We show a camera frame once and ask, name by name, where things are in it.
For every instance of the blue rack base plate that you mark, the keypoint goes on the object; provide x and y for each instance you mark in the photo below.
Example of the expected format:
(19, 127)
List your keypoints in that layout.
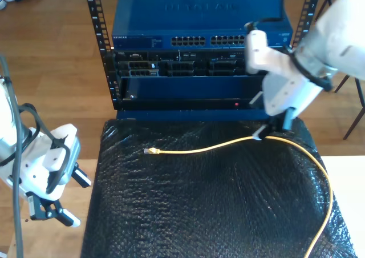
(185, 116)

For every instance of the white shoe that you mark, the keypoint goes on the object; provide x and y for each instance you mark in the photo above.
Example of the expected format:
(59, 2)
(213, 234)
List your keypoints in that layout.
(2, 4)

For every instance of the black bubble wrap mat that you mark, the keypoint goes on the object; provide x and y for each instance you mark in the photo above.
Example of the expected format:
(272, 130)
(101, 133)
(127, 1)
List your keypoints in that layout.
(199, 198)

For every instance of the blue network switch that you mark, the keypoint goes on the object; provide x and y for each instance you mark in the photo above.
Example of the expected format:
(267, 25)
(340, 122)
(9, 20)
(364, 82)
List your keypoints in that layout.
(199, 18)

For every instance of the black rack server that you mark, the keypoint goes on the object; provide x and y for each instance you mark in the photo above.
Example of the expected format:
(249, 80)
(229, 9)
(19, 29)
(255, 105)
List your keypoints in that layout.
(199, 66)

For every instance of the black perforated rack post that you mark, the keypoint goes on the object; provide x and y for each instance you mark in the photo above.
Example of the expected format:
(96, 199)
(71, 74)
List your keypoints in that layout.
(309, 1)
(97, 12)

